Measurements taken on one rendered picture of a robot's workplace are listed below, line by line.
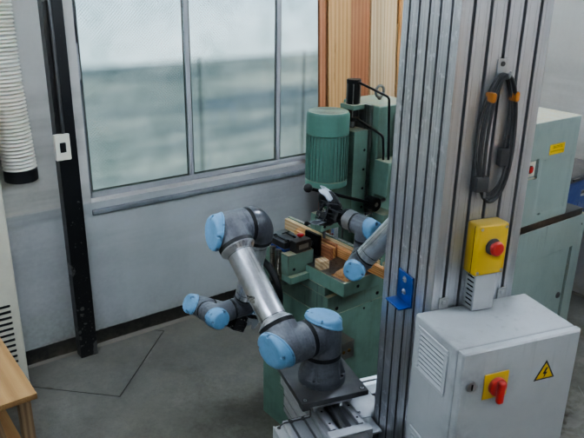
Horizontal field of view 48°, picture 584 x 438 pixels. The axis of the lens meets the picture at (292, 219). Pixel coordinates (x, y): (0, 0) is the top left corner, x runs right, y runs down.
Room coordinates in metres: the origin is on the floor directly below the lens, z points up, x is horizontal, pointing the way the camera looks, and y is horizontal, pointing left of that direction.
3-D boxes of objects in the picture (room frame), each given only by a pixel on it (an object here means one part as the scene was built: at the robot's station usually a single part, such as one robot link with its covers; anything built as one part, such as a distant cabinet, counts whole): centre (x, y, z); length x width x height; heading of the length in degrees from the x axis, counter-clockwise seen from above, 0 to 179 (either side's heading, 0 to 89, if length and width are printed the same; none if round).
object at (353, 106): (2.72, -0.25, 1.54); 0.08 x 0.08 x 0.17; 39
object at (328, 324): (1.78, -0.10, 0.98); 0.13 x 0.12 x 0.14; 127
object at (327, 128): (2.64, -0.14, 1.35); 0.18 x 0.18 x 0.31
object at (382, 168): (2.65, -0.40, 1.23); 0.09 x 0.08 x 0.15; 129
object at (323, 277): (2.56, -0.06, 0.87); 0.61 x 0.30 x 0.06; 39
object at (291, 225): (2.64, -0.16, 0.93); 0.60 x 0.02 x 0.05; 39
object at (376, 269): (2.55, -0.21, 0.92); 0.59 x 0.02 x 0.04; 39
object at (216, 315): (2.08, 0.26, 0.88); 0.11 x 0.11 x 0.08; 37
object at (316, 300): (2.71, -0.23, 0.76); 0.57 x 0.45 x 0.09; 129
